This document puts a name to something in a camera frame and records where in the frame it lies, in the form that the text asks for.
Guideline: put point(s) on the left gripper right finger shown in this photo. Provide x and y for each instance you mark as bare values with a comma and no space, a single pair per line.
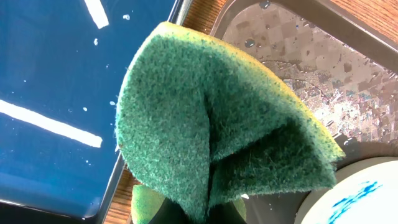
225,213

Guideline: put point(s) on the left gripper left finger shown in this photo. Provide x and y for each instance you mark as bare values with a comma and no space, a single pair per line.
171,213

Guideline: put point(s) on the green and yellow sponge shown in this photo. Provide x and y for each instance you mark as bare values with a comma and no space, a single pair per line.
202,123

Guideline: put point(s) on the white plate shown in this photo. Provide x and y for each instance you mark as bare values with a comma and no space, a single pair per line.
366,193

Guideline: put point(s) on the black tray with blue water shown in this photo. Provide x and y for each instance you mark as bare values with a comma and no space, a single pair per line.
62,66

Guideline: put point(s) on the dark brown serving tray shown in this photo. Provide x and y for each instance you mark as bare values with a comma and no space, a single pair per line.
342,70

